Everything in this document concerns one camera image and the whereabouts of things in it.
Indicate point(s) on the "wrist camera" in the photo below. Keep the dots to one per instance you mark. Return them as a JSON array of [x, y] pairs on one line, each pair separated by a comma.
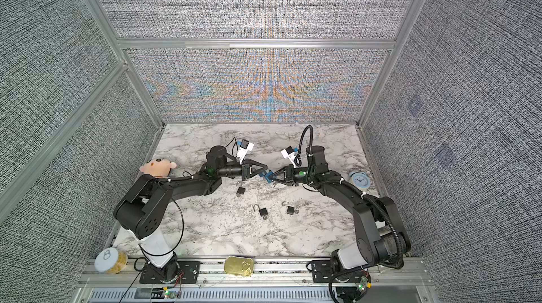
[[243, 147], [293, 155]]

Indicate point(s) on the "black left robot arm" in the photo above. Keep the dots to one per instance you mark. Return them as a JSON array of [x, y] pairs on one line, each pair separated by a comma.
[[143, 207]]

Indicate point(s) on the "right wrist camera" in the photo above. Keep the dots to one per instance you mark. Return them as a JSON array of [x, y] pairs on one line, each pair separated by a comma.
[[293, 155]]

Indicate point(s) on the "black padlock open shackle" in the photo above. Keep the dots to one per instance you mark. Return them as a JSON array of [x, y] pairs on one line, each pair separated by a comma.
[[263, 212]]

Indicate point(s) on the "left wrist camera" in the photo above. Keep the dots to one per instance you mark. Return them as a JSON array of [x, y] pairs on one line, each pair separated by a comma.
[[243, 147]]

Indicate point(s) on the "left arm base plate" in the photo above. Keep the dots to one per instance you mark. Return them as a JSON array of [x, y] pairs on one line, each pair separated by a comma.
[[186, 271]]

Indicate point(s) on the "aluminium front rail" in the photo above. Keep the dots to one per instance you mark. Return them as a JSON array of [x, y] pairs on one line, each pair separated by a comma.
[[268, 271]]

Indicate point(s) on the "light blue alarm clock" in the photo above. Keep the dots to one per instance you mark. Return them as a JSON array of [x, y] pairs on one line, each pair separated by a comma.
[[360, 180]]

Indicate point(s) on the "plush doll toy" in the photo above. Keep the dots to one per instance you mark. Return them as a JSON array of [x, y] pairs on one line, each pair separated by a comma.
[[159, 168]]

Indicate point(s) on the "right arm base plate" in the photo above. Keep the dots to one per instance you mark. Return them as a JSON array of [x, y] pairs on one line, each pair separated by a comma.
[[323, 270]]

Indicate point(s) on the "gold sardine tin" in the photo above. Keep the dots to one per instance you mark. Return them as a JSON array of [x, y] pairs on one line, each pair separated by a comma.
[[239, 266]]

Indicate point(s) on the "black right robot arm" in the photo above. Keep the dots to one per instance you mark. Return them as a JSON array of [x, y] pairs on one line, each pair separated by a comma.
[[380, 235]]

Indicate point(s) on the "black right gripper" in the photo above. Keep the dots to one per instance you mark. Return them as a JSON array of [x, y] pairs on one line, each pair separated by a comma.
[[289, 174]]

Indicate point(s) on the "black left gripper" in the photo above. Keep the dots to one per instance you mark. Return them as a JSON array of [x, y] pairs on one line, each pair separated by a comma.
[[245, 170]]

